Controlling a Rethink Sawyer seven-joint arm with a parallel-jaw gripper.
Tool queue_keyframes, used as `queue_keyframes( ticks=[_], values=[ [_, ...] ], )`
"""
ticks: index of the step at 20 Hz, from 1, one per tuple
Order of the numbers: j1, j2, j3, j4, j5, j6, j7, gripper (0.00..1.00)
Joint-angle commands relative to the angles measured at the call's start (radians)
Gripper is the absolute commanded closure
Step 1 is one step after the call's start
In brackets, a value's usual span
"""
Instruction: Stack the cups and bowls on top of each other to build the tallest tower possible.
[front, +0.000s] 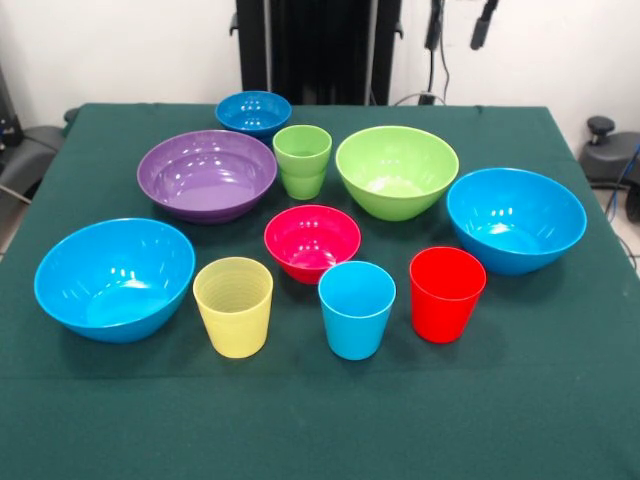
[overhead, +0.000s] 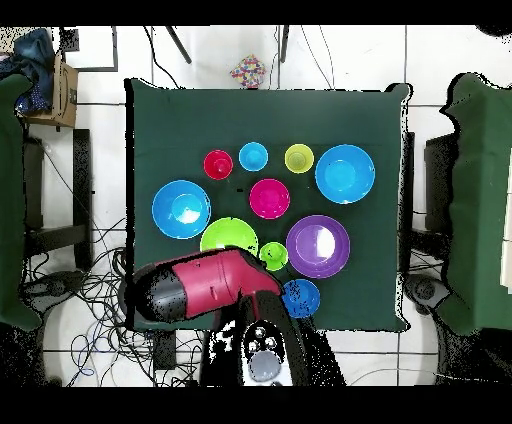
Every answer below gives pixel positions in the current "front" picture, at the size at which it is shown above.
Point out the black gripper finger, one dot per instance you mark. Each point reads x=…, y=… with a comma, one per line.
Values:
x=481, y=30
x=432, y=30

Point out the green bowl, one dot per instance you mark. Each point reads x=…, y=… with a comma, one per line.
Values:
x=395, y=172

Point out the large light blue bowl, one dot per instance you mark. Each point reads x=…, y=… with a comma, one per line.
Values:
x=515, y=220
x=115, y=280

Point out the purple bowl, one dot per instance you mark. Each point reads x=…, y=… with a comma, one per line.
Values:
x=200, y=185

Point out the small dark blue bowl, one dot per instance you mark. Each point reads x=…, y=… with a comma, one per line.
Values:
x=250, y=117

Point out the pink bowl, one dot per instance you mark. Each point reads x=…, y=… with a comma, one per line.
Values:
x=310, y=240

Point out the red cup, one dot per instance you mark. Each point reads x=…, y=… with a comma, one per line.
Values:
x=442, y=305

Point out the light blue cup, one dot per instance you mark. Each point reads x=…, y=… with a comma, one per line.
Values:
x=355, y=325

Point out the yellow cup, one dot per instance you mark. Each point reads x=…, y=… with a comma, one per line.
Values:
x=235, y=320

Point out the dark green tablecloth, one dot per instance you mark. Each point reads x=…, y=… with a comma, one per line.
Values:
x=320, y=415

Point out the grey pedestal foot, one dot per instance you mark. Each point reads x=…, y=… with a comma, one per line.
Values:
x=30, y=155
x=610, y=155

